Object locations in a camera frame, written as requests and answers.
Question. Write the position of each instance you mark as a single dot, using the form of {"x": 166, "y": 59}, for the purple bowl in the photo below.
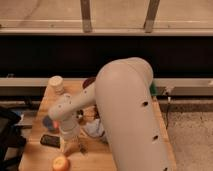
{"x": 88, "y": 81}

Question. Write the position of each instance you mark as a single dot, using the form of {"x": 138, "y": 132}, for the dark grape bunch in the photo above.
{"x": 96, "y": 115}

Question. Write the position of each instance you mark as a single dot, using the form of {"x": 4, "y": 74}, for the black rectangular case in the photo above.
{"x": 52, "y": 141}

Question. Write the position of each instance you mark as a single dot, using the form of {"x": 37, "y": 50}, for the orange carrot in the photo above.
{"x": 56, "y": 125}

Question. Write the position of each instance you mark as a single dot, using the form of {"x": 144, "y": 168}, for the small metal cup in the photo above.
{"x": 80, "y": 115}

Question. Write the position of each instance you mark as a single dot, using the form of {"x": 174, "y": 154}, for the green plastic tray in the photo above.
{"x": 153, "y": 90}

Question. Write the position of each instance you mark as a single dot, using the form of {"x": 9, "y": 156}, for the red yellow apple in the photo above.
{"x": 60, "y": 163}

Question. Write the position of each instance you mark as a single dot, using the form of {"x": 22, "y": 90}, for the grey cloth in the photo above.
{"x": 94, "y": 129}

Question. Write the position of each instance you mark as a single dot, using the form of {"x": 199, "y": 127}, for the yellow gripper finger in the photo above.
{"x": 75, "y": 144}
{"x": 64, "y": 145}

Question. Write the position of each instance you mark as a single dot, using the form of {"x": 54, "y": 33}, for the white paper cup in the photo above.
{"x": 56, "y": 83}

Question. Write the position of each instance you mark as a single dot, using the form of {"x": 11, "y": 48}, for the silver metal fork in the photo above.
{"x": 83, "y": 149}

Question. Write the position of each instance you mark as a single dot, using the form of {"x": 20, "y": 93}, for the black chair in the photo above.
{"x": 10, "y": 136}

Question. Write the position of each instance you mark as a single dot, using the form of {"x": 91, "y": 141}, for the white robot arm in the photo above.
{"x": 121, "y": 93}

